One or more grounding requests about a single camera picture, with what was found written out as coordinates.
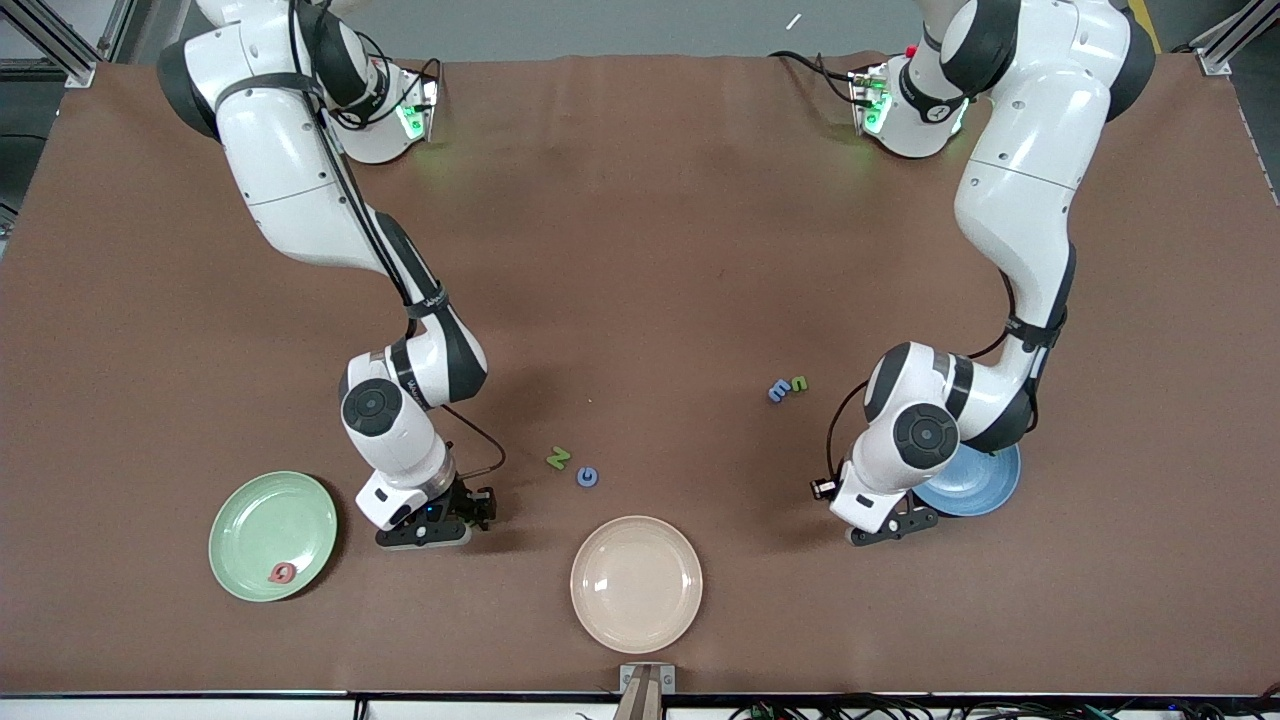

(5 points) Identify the blue plate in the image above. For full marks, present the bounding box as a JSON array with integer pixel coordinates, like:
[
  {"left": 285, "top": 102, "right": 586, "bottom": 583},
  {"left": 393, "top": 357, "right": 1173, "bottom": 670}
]
[{"left": 912, "top": 443, "right": 1022, "bottom": 518}]

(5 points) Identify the beige plate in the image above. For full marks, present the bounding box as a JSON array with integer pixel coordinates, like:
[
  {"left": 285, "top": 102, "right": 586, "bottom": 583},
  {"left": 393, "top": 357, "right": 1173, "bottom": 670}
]
[{"left": 570, "top": 515, "right": 704, "bottom": 655}]

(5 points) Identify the brown table cover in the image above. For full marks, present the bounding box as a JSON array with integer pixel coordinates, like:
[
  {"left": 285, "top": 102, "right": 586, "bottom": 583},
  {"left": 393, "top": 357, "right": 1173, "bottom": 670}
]
[{"left": 0, "top": 52, "right": 1280, "bottom": 697}]

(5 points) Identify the metal connector plate green light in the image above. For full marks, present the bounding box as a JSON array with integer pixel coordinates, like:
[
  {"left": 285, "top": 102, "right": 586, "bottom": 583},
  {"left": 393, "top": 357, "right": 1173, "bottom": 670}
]
[
  {"left": 395, "top": 72, "right": 442, "bottom": 143},
  {"left": 849, "top": 64, "right": 892, "bottom": 137}
]

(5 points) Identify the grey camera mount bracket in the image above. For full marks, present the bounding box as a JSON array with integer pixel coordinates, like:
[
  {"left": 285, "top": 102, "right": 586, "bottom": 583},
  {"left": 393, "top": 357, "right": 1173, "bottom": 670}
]
[{"left": 619, "top": 663, "right": 677, "bottom": 720}]

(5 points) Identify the black right arm base cable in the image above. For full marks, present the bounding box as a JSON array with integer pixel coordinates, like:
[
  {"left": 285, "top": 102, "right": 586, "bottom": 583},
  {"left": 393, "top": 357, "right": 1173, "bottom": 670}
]
[{"left": 360, "top": 33, "right": 446, "bottom": 105}]

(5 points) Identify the black arm base cable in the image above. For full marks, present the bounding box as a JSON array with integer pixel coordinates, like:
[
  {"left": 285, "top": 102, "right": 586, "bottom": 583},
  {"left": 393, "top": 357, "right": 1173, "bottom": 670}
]
[
  {"left": 360, "top": 33, "right": 446, "bottom": 105},
  {"left": 768, "top": 49, "right": 863, "bottom": 107}
]

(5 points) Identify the black left arm base cable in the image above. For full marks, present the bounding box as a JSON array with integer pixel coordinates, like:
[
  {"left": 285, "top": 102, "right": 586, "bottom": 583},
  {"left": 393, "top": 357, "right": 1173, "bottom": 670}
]
[{"left": 768, "top": 49, "right": 863, "bottom": 107}]

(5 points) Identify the aluminium frame profile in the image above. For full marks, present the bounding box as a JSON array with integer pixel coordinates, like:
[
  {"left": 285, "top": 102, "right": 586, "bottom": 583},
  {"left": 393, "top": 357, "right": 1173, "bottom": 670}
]
[
  {"left": 0, "top": 0, "right": 136, "bottom": 89},
  {"left": 1190, "top": 0, "right": 1280, "bottom": 77}
]

